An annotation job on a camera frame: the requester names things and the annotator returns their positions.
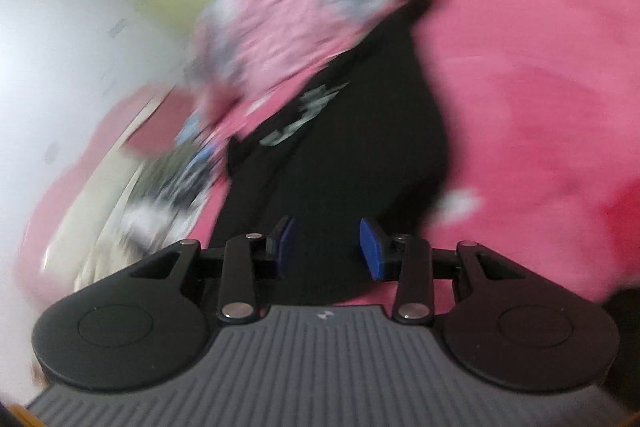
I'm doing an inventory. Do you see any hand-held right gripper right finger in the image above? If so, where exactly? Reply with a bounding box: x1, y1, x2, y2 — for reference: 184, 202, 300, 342
360, 218, 531, 326

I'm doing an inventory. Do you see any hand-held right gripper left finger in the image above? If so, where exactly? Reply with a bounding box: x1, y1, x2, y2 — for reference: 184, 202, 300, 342
127, 216, 297, 326

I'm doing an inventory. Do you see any black t-shirt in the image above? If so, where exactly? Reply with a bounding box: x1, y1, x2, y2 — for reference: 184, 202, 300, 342
207, 0, 451, 308

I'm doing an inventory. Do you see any white shirt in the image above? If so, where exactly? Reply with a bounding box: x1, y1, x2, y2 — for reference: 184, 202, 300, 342
112, 192, 201, 253

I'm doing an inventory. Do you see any pink pillow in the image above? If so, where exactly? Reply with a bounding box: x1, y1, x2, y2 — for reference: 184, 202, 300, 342
125, 89, 201, 158

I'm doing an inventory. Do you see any pink white headboard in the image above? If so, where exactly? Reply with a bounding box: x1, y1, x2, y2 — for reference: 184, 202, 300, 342
12, 82, 201, 308

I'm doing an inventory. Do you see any pink floral bed blanket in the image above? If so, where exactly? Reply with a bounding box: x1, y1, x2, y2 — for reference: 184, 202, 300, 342
190, 0, 640, 308

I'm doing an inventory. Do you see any pink grey floral duvet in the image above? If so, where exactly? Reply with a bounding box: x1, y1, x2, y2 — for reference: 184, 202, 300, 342
185, 0, 451, 142

